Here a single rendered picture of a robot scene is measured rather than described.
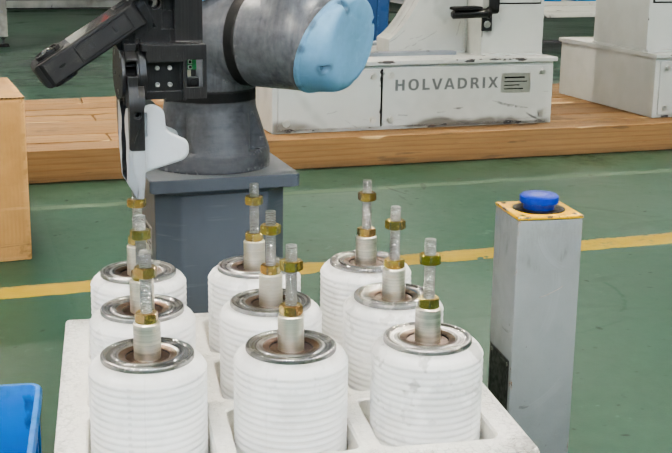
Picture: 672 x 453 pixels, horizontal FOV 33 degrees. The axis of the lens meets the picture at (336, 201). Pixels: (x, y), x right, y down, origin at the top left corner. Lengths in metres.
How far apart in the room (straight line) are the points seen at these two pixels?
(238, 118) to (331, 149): 1.53
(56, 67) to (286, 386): 0.38
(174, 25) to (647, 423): 0.77
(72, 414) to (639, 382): 0.85
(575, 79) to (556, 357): 2.63
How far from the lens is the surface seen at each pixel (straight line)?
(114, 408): 0.92
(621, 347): 1.74
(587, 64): 3.72
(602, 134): 3.25
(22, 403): 1.26
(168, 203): 1.39
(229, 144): 1.39
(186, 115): 1.40
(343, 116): 3.00
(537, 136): 3.15
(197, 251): 1.40
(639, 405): 1.54
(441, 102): 3.09
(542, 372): 1.21
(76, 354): 1.16
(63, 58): 1.09
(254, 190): 1.15
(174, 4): 1.11
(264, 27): 1.33
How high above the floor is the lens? 0.59
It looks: 13 degrees down
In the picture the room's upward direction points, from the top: 1 degrees clockwise
